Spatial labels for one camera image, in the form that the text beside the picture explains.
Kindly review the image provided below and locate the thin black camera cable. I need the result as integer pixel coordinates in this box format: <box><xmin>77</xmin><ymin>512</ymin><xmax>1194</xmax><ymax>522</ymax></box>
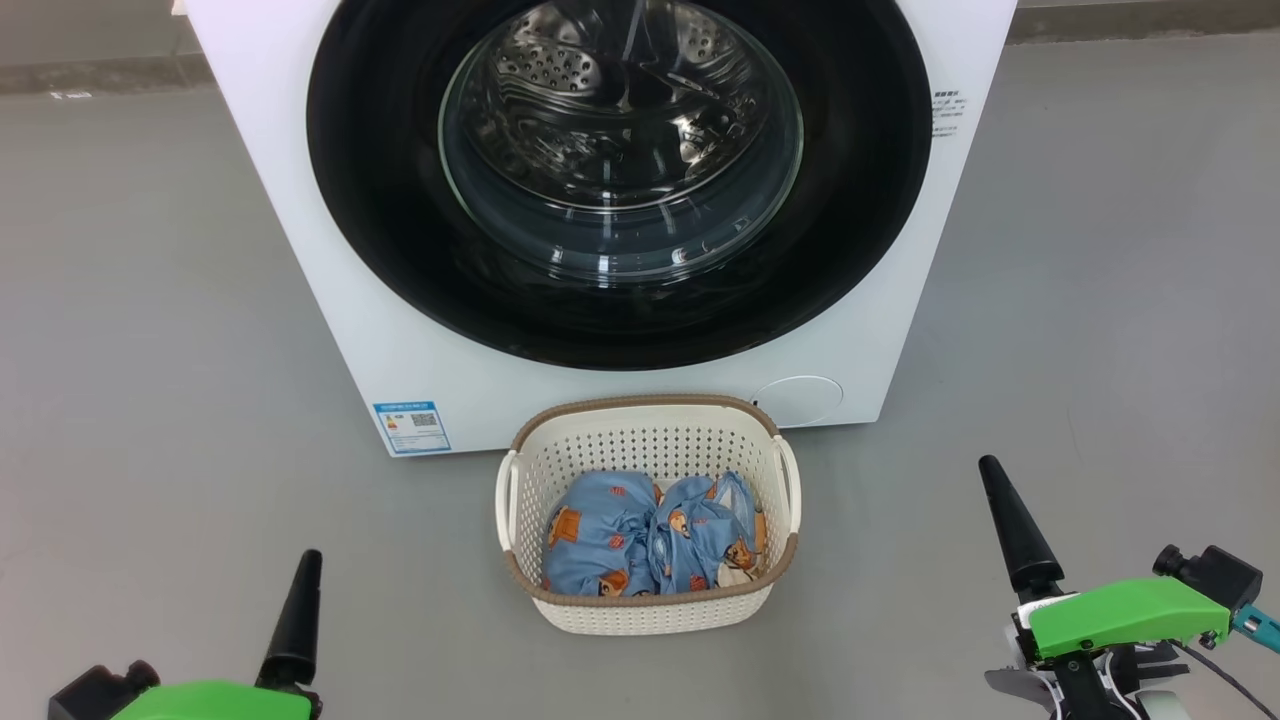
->
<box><xmin>1170</xmin><ymin>640</ymin><xmax>1280</xmax><ymax>720</ymax></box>

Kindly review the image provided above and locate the black round glass washer door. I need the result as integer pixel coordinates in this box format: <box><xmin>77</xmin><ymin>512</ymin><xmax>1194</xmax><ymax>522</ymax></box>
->
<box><xmin>306</xmin><ymin>0</ymin><xmax>933</xmax><ymax>372</ymax></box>

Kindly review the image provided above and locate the blue bear-print garment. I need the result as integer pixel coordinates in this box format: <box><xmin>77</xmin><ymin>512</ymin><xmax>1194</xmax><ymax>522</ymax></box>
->
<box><xmin>543</xmin><ymin>470</ymin><xmax>663</xmax><ymax>598</ymax></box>

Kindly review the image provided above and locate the teal cable connector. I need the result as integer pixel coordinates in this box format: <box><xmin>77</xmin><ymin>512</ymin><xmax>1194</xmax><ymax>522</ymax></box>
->
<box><xmin>1232</xmin><ymin>605</ymin><xmax>1280</xmax><ymax>656</ymax></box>

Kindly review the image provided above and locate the blue energy label sticker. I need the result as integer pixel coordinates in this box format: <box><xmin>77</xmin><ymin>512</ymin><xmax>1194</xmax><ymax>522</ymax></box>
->
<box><xmin>372</xmin><ymin>400</ymin><xmax>452</xmax><ymax>456</ymax></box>

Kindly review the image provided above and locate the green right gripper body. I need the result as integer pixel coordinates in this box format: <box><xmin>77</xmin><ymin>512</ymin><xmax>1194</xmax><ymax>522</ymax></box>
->
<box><xmin>985</xmin><ymin>578</ymin><xmax>1231</xmax><ymax>720</ymax></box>

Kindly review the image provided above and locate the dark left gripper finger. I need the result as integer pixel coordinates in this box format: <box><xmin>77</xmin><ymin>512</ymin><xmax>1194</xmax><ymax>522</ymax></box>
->
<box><xmin>257</xmin><ymin>549</ymin><xmax>324</xmax><ymax>691</ymax></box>

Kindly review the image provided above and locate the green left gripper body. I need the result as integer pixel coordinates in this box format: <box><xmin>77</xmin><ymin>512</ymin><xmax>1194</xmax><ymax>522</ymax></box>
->
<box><xmin>110</xmin><ymin>680</ymin><xmax>323</xmax><ymax>720</ymax></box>

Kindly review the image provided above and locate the cream perforated laundry basket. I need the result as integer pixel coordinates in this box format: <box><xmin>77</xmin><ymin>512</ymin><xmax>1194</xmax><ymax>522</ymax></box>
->
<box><xmin>494</xmin><ymin>393</ymin><xmax>803</xmax><ymax>637</ymax></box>

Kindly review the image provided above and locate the stainless steel washer drum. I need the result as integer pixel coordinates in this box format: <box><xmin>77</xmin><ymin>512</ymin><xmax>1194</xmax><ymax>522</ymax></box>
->
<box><xmin>455</xmin><ymin>0</ymin><xmax>801</xmax><ymax>221</ymax></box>

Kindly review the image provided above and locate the round white filter cover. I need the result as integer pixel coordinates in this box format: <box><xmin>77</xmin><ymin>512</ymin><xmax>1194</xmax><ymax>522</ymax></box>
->
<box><xmin>752</xmin><ymin>375</ymin><xmax>844</xmax><ymax>428</ymax></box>

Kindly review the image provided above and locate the white front-load washing machine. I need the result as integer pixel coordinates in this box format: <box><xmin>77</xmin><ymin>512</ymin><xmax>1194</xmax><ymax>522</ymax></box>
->
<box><xmin>183</xmin><ymin>0</ymin><xmax>1019</xmax><ymax>459</ymax></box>

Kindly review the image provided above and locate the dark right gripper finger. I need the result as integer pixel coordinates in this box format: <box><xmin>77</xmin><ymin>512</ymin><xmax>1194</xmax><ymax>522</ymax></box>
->
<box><xmin>978</xmin><ymin>455</ymin><xmax>1065</xmax><ymax>604</ymax></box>

